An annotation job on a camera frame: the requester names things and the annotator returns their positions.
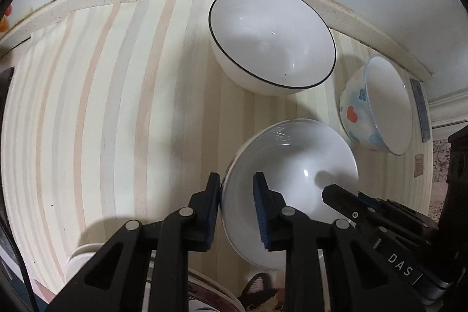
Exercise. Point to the white bowl red flowers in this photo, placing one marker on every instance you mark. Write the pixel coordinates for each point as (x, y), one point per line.
(299, 159)

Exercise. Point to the colourful cartoon wall sticker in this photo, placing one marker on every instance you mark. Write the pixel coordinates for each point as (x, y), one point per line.
(4, 23)

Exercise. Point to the brown mat label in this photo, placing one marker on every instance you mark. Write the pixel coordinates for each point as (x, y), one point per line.
(418, 165)

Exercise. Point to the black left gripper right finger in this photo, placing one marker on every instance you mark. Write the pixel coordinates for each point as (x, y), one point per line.
(276, 219)

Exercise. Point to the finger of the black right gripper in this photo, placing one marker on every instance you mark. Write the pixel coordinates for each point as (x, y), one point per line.
(340, 202)

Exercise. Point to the white bowl black rim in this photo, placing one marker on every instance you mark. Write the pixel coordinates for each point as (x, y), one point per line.
(271, 47)

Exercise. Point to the black induction cooktop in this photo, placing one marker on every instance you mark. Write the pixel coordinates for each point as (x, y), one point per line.
(5, 80)

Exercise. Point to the white bowl blue hearts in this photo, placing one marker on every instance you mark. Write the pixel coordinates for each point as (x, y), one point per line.
(375, 109)

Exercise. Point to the striped cat table mat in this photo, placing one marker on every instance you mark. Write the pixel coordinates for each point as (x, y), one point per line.
(122, 111)

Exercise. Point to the blue smartphone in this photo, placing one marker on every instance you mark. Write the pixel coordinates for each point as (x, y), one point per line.
(422, 111)

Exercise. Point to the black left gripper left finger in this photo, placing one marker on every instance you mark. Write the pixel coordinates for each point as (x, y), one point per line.
(193, 226)

